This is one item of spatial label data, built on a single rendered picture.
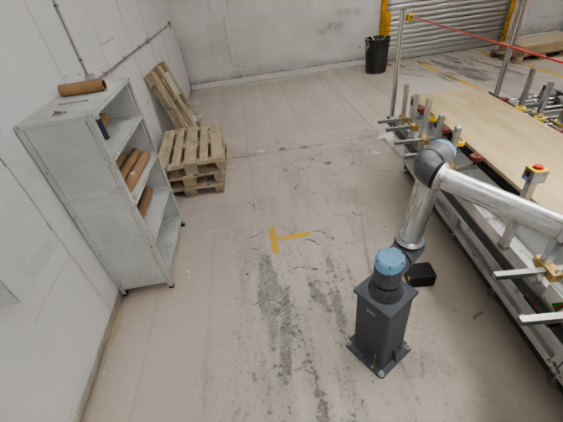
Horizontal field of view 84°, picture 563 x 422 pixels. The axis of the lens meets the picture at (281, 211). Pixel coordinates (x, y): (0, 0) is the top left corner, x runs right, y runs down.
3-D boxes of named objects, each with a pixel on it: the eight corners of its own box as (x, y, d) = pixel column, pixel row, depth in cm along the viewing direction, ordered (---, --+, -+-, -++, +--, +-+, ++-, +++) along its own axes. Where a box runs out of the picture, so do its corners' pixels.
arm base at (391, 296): (389, 311, 168) (390, 299, 162) (360, 289, 180) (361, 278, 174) (410, 290, 176) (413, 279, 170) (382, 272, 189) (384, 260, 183)
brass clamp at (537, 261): (548, 283, 147) (552, 275, 144) (529, 261, 158) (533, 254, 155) (561, 281, 147) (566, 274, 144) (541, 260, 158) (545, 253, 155)
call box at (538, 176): (529, 186, 152) (535, 172, 147) (519, 178, 158) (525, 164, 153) (544, 184, 152) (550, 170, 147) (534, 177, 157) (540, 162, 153)
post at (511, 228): (501, 249, 180) (530, 182, 152) (496, 244, 183) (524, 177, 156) (509, 249, 179) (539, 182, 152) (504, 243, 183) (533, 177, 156)
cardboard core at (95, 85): (55, 86, 217) (100, 79, 219) (60, 83, 224) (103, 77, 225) (61, 98, 222) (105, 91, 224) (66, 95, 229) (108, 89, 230)
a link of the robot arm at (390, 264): (367, 280, 173) (369, 257, 162) (384, 262, 182) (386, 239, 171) (392, 295, 164) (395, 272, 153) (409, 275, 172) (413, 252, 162)
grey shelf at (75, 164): (122, 296, 274) (12, 127, 181) (144, 230, 345) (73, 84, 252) (173, 287, 276) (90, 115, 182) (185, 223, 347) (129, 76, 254)
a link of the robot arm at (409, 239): (383, 259, 181) (414, 144, 132) (399, 244, 190) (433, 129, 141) (407, 275, 173) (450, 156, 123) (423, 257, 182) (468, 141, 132)
